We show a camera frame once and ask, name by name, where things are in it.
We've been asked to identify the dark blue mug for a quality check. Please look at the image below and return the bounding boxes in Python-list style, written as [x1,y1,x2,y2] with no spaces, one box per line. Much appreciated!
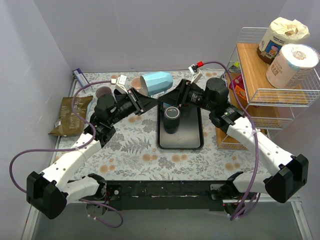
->
[113,89,127,102]

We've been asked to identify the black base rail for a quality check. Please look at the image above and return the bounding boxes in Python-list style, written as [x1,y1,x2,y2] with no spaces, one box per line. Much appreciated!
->
[67,179,261,212]

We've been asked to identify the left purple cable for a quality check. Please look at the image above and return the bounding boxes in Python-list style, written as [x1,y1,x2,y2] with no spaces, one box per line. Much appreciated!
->
[8,79,125,228]

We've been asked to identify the floral table mat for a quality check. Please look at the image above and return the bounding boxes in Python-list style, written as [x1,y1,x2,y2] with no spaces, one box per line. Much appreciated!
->
[53,71,282,181]

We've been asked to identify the purple cable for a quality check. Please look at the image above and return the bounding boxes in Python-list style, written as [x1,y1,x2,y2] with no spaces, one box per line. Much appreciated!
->
[203,61,261,222]
[8,79,125,228]

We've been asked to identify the light blue faceted mug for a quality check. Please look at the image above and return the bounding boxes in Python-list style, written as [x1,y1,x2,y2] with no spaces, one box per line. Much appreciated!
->
[139,71,173,96]

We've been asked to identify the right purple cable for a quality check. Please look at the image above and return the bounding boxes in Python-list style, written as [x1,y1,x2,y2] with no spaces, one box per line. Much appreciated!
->
[203,61,261,222]

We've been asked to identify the brown snack bag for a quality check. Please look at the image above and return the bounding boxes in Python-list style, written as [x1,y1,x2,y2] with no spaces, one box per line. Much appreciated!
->
[49,95,93,137]

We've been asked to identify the brown printed toilet roll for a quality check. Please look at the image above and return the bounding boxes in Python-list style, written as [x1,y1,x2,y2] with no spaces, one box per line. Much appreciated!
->
[256,17,310,65]

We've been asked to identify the purple mug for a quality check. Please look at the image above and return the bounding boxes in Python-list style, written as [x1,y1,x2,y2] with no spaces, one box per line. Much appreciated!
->
[95,86,112,98]

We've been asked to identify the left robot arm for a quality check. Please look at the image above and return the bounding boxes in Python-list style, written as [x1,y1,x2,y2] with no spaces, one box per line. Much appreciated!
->
[26,88,158,220]

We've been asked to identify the pink orange box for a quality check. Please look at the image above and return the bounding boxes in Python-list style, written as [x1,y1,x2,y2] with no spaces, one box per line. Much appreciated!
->
[228,74,248,106]

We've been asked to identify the black tray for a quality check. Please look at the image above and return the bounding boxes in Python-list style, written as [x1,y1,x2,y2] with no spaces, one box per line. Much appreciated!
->
[156,103,204,150]

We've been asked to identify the small purple white box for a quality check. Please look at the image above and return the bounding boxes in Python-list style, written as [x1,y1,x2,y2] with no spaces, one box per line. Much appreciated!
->
[72,68,89,87]

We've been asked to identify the wrapped white toilet roll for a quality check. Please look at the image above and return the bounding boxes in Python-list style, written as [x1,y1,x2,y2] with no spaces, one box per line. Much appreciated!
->
[265,43,320,89]

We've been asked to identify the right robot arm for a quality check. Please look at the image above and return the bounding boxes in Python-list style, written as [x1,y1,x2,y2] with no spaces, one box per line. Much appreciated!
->
[158,77,309,203]

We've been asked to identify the pink mug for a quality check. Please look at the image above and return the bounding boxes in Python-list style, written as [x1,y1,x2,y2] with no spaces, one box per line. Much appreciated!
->
[131,77,148,96]

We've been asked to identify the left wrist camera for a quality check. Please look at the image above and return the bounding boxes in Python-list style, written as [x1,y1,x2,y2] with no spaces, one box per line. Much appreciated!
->
[111,74,128,95]

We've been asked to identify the dark grey mug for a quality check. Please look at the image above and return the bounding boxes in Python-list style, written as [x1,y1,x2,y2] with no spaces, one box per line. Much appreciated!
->
[163,106,181,134]

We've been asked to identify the wire wooden shelf rack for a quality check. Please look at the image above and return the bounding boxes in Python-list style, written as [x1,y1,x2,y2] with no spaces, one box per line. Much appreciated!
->
[223,27,320,139]

